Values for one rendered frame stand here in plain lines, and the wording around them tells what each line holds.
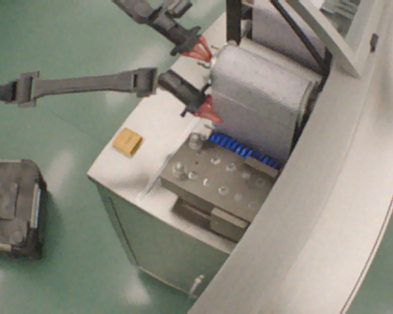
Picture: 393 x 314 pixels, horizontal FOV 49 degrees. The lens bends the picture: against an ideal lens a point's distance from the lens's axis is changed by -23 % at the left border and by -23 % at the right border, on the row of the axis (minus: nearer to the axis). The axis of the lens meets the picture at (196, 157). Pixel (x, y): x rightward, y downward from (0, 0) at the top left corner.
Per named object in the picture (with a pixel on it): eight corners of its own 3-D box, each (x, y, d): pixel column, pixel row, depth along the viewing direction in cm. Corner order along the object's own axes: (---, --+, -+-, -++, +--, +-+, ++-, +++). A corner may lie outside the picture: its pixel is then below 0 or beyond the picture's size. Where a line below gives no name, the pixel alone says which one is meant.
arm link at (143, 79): (16, 107, 128) (20, 72, 127) (18, 107, 133) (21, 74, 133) (153, 99, 139) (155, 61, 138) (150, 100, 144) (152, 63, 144)
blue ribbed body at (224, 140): (215, 135, 151) (215, 127, 148) (282, 168, 145) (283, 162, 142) (209, 144, 149) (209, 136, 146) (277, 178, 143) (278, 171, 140)
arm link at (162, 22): (143, 24, 130) (150, 22, 125) (160, 8, 131) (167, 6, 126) (162, 37, 133) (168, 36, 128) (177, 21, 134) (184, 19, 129)
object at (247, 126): (212, 130, 151) (212, 89, 135) (286, 166, 144) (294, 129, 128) (211, 131, 151) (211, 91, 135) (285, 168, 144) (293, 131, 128)
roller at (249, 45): (249, 56, 153) (250, 32, 143) (322, 92, 146) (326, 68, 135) (231, 79, 148) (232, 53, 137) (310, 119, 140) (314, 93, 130)
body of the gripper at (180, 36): (173, 58, 134) (153, 43, 131) (191, 34, 138) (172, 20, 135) (186, 52, 129) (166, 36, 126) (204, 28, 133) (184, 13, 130)
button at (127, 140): (125, 130, 165) (124, 125, 163) (143, 139, 163) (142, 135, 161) (112, 147, 162) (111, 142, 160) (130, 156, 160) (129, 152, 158)
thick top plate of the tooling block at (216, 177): (192, 143, 154) (192, 131, 149) (312, 204, 143) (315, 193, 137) (161, 186, 147) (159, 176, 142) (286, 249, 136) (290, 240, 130)
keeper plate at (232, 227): (214, 223, 147) (214, 206, 138) (244, 238, 145) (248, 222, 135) (210, 230, 146) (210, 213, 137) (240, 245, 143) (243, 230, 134)
